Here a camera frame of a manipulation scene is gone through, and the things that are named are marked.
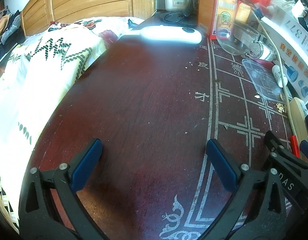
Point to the wooden headboard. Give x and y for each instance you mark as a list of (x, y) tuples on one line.
[(93, 0)]

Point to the clear plastic lid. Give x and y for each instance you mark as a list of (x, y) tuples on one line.
[(264, 80)]

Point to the red plastic object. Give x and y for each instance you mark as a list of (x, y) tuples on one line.
[(294, 146)]

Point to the small orange carton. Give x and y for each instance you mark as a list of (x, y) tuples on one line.
[(242, 12)]

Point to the white cardboard box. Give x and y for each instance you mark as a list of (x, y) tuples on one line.
[(294, 55)]

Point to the beige power strip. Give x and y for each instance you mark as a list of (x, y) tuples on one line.
[(300, 120)]

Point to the pile of clothes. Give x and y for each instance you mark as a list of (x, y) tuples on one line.
[(8, 27)]

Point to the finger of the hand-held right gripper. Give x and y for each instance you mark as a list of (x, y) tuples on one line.
[(307, 150), (274, 142)]

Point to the floral white quilt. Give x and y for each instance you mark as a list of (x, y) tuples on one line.
[(106, 33)]

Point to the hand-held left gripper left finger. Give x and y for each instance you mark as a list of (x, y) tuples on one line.
[(86, 165)]

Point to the glass jar with white label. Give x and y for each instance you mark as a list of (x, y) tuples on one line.
[(267, 53)]

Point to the scattered nut shell pieces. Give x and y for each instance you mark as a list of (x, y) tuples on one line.
[(281, 107)]

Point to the yellow zigzag patterned bedsheet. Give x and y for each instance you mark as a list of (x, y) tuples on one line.
[(43, 80)]

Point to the white plastic bag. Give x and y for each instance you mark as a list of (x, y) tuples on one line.
[(281, 3)]

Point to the small white bottle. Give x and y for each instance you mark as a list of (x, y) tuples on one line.
[(277, 73)]

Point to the white handheld appliance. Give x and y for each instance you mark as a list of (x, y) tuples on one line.
[(169, 35)]

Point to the large orange carton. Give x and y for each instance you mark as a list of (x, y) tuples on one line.
[(224, 15)]

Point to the glass bowl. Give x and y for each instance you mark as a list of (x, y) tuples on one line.
[(234, 42)]

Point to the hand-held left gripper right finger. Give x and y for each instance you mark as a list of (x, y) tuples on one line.
[(221, 165)]

